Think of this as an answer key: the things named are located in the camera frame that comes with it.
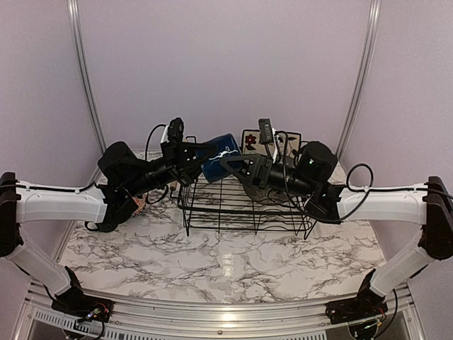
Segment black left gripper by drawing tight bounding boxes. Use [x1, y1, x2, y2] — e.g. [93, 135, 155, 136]
[125, 140, 221, 198]

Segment blue white patterned bowl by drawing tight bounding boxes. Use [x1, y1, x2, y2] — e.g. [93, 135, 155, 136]
[132, 194, 147, 217]

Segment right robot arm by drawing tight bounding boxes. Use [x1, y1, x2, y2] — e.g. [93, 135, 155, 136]
[219, 142, 452, 317]

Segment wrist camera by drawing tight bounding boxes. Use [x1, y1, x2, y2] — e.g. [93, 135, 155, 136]
[167, 117, 184, 145]
[258, 118, 275, 145]

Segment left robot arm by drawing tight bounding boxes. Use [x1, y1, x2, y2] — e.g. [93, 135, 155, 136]
[1, 141, 217, 315]

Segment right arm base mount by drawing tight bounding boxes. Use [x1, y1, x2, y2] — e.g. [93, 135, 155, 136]
[326, 269, 389, 324]

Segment left aluminium wall post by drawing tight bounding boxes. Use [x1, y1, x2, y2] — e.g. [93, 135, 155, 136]
[67, 0, 107, 153]

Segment right aluminium wall post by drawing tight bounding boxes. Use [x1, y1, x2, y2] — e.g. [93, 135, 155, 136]
[336, 0, 382, 159]

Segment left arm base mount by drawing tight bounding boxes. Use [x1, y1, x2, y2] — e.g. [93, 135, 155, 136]
[45, 266, 114, 339]

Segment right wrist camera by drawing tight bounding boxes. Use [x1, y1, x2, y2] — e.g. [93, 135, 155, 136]
[258, 118, 275, 145]

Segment grey reindeer round plate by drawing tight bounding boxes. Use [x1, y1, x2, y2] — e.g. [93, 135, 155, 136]
[242, 156, 289, 205]

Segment aluminium front rail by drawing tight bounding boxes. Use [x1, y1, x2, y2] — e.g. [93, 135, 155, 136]
[11, 282, 428, 339]

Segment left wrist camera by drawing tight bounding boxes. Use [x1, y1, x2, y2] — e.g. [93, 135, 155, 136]
[167, 117, 184, 145]

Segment aluminium wall post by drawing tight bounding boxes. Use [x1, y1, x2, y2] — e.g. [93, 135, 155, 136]
[67, 0, 107, 153]
[336, 0, 382, 159]

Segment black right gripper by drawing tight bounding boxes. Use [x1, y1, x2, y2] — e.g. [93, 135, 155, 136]
[219, 153, 316, 199]

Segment black wire dish rack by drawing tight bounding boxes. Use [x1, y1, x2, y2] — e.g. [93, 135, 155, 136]
[168, 135, 336, 239]

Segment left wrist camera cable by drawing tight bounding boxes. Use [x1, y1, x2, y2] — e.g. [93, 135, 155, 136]
[144, 123, 171, 205]

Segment dark blue ceramic mug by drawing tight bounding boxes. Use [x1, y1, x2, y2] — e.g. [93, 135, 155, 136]
[193, 132, 243, 184]

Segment square floral ceramic plate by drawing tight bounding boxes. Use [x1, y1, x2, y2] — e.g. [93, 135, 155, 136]
[241, 128, 302, 160]

